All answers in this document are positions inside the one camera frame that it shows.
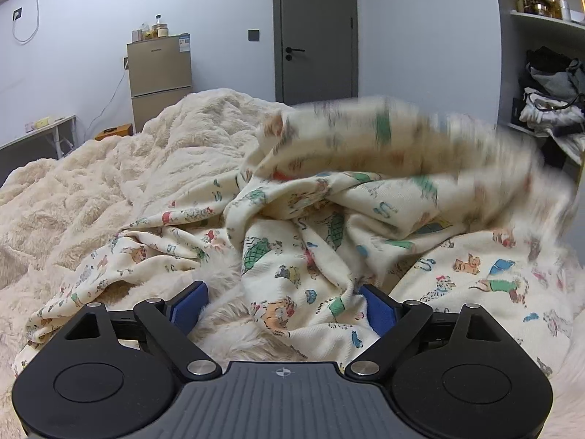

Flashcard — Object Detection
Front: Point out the white clothing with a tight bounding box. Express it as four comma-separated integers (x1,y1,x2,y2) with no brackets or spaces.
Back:
520,90,585,132

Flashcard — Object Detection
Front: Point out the white fridge cable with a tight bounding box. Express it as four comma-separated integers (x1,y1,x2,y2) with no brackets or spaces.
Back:
86,56,133,140

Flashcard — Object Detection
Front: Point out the row of cosmetic bottles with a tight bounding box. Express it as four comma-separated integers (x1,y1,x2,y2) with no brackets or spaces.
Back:
516,0,573,22

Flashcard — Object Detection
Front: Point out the beige two-door fridge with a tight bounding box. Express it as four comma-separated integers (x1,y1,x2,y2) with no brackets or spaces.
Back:
127,34,193,135

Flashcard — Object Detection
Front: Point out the white shelf unit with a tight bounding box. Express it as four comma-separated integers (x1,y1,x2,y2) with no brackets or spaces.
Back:
496,0,585,177

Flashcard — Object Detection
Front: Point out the orange box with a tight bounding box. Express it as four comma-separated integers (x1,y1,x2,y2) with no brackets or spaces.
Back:
94,123,134,142

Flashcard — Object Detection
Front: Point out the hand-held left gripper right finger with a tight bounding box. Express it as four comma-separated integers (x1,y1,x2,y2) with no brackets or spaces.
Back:
345,284,503,380

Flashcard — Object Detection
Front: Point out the cream fluffy blanket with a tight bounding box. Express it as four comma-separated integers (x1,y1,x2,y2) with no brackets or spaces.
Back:
0,89,585,439

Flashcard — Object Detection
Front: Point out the grey folding table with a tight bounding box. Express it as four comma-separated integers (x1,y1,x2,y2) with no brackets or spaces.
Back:
0,114,78,175

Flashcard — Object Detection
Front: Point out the grey clothing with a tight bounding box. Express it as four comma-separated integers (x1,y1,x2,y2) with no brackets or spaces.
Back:
530,59,585,102

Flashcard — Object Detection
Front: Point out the cream animal print pajamas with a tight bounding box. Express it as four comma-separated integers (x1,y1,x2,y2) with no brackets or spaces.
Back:
14,96,579,380

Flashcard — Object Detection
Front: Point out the black clothing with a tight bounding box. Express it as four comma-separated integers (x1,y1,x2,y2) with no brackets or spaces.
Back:
525,46,579,80

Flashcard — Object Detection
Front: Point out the grey door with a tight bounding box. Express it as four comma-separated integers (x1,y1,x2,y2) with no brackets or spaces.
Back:
272,0,359,106

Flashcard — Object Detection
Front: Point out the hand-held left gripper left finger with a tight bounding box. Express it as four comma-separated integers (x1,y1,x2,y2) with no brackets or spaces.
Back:
64,281,221,380

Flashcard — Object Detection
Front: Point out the white air conditioner cable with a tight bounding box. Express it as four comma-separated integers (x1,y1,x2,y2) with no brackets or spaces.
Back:
12,0,41,46

